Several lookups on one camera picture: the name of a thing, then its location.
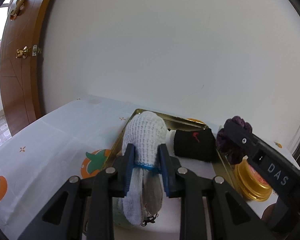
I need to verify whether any persimmon print tablecloth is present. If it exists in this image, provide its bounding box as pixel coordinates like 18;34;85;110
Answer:
0;94;300;240

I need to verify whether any white knit gloves bundle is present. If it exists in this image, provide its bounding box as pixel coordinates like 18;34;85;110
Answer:
122;111;167;226

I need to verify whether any gold rectangular tin tray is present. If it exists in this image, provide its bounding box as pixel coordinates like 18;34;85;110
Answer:
82;108;239;240

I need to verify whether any brown wooden door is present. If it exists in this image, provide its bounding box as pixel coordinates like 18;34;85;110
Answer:
0;0;50;135

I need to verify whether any purple scrunchie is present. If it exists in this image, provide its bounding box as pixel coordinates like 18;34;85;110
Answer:
216;115;253;165

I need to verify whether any black wristband red logo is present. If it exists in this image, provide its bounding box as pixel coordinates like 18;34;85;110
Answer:
173;128;219;163

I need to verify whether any gold round tin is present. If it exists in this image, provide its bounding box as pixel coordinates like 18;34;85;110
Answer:
234;159;273;202

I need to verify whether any brass door knob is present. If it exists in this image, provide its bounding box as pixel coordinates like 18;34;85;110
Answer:
15;46;29;59

